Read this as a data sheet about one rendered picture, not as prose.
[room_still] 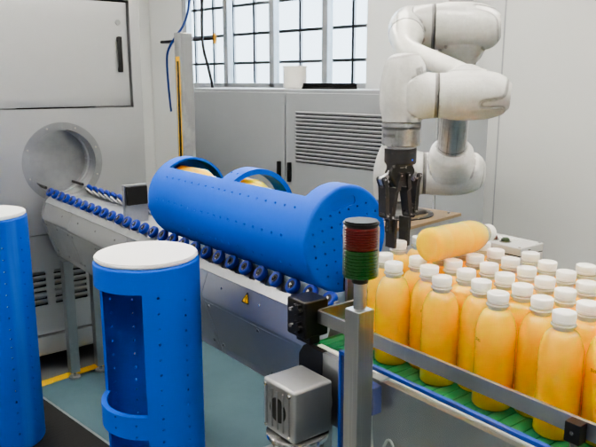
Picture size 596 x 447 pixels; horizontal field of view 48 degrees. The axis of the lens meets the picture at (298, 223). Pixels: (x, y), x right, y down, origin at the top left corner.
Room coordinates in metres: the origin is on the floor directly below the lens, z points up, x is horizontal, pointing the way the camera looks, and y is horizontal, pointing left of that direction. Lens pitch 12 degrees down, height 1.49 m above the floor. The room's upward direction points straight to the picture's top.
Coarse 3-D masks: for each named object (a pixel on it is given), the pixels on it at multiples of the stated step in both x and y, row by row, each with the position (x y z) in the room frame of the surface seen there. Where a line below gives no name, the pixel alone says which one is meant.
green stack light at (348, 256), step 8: (344, 256) 1.11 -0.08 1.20; (352, 256) 1.10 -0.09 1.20; (360, 256) 1.10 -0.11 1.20; (368, 256) 1.10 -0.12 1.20; (376, 256) 1.11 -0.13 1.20; (344, 264) 1.11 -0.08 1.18; (352, 264) 1.10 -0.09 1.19; (360, 264) 1.10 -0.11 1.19; (368, 264) 1.10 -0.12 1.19; (376, 264) 1.11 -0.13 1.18; (344, 272) 1.11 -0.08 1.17; (352, 272) 1.10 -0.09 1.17; (360, 272) 1.10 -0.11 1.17; (368, 272) 1.10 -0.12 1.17; (376, 272) 1.11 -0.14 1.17
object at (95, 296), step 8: (96, 288) 3.27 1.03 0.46; (96, 296) 3.27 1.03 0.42; (96, 304) 3.27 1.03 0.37; (96, 312) 3.27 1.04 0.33; (96, 320) 3.27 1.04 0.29; (96, 328) 3.26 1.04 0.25; (96, 336) 3.26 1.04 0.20; (96, 344) 3.27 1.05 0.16; (96, 352) 3.27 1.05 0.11; (96, 360) 3.28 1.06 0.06; (96, 368) 3.29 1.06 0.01; (104, 368) 3.29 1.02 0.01
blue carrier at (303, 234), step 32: (192, 160) 2.39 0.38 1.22; (160, 192) 2.22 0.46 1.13; (192, 192) 2.06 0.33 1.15; (224, 192) 1.94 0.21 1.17; (256, 192) 1.83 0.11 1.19; (288, 192) 1.74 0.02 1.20; (320, 192) 1.67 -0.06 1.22; (352, 192) 1.70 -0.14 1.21; (160, 224) 2.29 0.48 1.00; (192, 224) 2.05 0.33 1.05; (224, 224) 1.89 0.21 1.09; (256, 224) 1.77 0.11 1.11; (288, 224) 1.66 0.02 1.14; (320, 224) 1.63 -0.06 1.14; (256, 256) 1.80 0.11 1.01; (288, 256) 1.66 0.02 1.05; (320, 256) 1.63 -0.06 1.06
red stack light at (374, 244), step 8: (344, 232) 1.12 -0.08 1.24; (352, 232) 1.10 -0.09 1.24; (360, 232) 1.10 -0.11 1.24; (368, 232) 1.10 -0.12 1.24; (376, 232) 1.11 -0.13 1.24; (344, 240) 1.12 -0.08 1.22; (352, 240) 1.10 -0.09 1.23; (360, 240) 1.10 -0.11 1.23; (368, 240) 1.10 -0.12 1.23; (376, 240) 1.11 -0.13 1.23; (344, 248) 1.11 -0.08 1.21; (352, 248) 1.10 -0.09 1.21; (360, 248) 1.10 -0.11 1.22; (368, 248) 1.10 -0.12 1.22; (376, 248) 1.11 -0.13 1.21
